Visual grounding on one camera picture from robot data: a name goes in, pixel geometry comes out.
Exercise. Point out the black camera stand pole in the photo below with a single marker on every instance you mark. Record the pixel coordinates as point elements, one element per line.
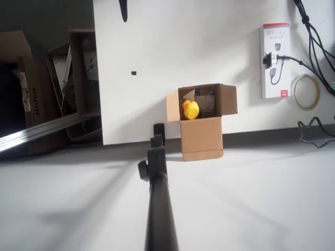
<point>159,209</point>

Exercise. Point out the small black white adapter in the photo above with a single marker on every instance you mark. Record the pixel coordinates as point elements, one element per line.
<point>267,60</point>

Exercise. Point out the open carton with metal parts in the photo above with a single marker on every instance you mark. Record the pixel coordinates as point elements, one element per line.
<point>77,65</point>

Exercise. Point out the silver aluminium rail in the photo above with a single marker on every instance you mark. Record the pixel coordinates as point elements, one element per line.
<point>39,129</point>

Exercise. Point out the green connector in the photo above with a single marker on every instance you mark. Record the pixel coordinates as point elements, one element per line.
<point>333,85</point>

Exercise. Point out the white triangular paper piece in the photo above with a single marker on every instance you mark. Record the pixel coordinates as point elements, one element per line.
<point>190,94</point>

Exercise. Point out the perforated metal plate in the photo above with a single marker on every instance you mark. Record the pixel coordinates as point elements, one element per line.
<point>60,65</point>

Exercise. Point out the grey cardboard piece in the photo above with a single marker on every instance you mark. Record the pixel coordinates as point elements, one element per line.
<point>206,102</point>

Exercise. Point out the large brown Midea carton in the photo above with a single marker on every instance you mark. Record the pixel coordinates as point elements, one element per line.
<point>39,99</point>

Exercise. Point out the small open cardboard box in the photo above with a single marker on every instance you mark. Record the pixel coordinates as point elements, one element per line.
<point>201,138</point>

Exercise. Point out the white label sticker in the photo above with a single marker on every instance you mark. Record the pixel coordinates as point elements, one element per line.
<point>24,89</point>

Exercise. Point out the yellow rubber duck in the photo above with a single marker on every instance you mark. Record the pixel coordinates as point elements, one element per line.
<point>192,111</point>

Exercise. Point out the clear tape roll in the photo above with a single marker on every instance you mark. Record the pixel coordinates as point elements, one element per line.
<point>305,108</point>

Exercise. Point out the white product packaging box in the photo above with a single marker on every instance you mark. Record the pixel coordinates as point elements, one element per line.
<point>282,39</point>

